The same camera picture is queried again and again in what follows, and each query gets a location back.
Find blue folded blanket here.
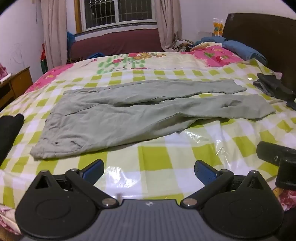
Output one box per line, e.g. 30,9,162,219
194,36,268,66

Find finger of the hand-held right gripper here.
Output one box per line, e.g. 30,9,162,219
256,141,296,168

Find dark brown wooden headboard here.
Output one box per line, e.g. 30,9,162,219
222,13,296,77

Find yellow plastic bag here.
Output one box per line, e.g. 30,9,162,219
211,18,225,37

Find black cloth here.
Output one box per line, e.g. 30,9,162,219
0,113,25,166

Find grey-green pants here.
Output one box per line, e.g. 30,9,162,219
30,78,277,160

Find checkered plastic bed cover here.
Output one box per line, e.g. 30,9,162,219
0,44,296,234

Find pile of dark clothes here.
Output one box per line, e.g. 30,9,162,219
253,72,296,108

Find wooden nightstand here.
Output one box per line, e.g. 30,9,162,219
0,66,34,109

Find barred window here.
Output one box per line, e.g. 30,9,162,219
74,0,158,33

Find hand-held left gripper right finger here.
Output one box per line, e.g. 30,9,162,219
180,160,269,208

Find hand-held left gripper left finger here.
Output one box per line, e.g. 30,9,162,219
30,159,119,208

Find maroon covered bench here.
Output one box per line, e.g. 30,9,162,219
69,28,165,61

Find green checkered plastic sheet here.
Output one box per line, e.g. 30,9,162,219
0,58,296,210

